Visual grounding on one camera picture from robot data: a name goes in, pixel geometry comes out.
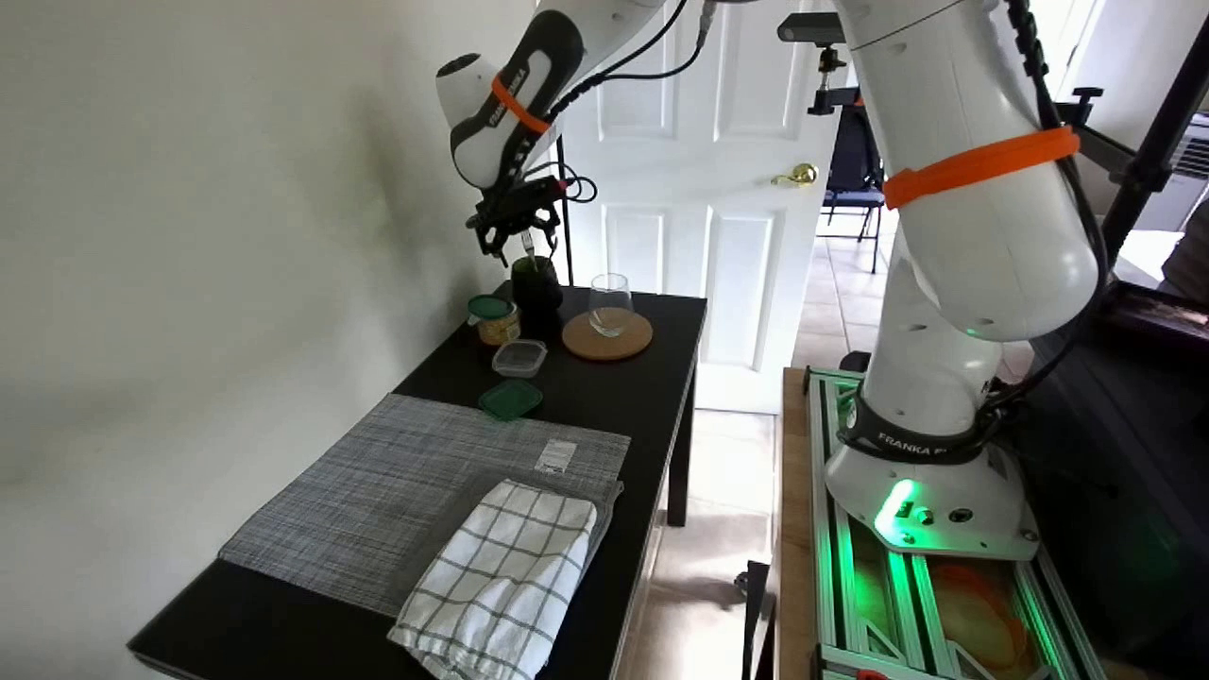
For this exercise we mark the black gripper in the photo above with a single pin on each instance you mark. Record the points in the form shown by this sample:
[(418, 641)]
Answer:
[(519, 208)]

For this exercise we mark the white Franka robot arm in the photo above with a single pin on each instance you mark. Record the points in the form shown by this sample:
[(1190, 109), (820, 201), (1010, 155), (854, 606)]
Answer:
[(968, 252)]

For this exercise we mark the round cork coaster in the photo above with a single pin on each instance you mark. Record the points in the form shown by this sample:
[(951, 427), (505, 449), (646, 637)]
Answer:
[(606, 341)]

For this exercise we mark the green square lid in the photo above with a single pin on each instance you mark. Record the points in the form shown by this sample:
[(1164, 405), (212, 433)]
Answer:
[(510, 397)]

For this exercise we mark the white mat label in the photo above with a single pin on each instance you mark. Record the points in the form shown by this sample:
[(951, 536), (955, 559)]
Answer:
[(556, 453)]

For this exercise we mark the grey checked table mat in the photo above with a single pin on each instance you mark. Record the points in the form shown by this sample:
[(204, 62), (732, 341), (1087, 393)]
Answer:
[(366, 505)]

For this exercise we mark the dark mug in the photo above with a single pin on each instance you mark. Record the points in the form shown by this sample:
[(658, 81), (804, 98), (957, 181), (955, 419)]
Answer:
[(537, 298)]

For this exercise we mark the clear glass cup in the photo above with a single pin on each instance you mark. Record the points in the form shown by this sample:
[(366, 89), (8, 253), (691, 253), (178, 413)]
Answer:
[(609, 305)]

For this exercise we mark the black table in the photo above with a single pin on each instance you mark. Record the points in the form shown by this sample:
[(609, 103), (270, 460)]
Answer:
[(619, 392)]

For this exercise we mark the white panel door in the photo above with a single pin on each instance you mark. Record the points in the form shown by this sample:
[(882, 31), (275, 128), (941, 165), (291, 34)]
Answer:
[(741, 278)]

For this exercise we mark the brass doorknob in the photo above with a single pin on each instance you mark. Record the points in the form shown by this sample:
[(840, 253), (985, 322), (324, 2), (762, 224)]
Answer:
[(799, 174)]

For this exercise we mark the white checked dish towel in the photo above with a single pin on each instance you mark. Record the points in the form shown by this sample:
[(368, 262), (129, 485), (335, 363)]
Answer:
[(495, 580)]

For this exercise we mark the blue folding chair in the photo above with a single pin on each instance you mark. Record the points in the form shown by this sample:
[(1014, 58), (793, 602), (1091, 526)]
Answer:
[(854, 155)]

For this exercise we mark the wooden platform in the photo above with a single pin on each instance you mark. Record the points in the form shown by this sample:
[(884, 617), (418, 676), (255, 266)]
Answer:
[(794, 531)]

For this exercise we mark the black floor stand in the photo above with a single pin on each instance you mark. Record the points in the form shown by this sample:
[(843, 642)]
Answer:
[(757, 617)]

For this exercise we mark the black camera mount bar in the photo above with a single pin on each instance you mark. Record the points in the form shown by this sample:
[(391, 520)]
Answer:
[(843, 98)]

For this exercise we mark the black camera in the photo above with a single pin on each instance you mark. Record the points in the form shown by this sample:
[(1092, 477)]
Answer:
[(814, 25)]

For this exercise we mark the aluminium base frame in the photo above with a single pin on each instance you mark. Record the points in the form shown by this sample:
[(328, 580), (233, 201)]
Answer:
[(882, 606)]

